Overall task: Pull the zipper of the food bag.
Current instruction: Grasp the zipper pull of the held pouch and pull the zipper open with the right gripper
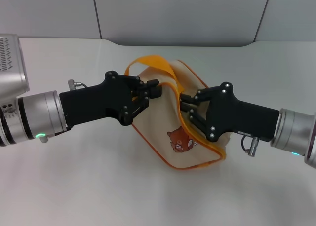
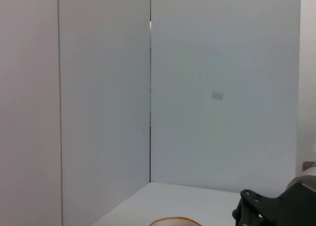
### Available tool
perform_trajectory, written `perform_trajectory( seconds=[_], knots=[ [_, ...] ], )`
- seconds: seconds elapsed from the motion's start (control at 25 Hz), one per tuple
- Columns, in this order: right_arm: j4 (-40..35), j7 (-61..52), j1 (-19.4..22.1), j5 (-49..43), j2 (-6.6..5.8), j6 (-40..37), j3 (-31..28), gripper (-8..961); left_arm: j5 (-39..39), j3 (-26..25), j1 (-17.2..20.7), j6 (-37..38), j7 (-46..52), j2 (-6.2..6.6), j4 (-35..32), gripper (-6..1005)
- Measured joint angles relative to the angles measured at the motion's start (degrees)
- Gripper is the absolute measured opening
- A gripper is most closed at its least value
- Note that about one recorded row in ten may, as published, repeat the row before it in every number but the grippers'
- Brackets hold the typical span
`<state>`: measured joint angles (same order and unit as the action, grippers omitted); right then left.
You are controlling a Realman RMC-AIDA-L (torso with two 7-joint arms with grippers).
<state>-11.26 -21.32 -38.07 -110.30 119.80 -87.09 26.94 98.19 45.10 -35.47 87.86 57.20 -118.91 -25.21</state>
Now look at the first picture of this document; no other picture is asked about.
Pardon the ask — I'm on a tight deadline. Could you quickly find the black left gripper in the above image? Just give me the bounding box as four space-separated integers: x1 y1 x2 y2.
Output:
59 70 162 128

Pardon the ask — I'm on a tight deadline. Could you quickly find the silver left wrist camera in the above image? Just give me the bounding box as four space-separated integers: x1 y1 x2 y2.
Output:
0 33 31 99

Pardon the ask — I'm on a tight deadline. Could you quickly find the silver left gripper cable connector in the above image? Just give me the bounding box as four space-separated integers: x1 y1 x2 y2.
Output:
68 79 87 91

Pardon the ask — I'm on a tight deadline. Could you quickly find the beige food bag orange trim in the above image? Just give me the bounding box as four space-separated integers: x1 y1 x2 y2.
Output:
123 55 232 171

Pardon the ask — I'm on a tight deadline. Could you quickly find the silver right gripper cable connector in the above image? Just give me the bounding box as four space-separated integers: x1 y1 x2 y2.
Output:
241 134 259 158

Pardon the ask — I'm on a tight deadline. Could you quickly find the silver gripper cable connector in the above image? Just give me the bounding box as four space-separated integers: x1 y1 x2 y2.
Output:
68 79 87 91
241 134 259 158

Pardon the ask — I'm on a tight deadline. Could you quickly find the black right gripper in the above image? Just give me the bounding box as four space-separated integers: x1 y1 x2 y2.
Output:
179 82 281 143

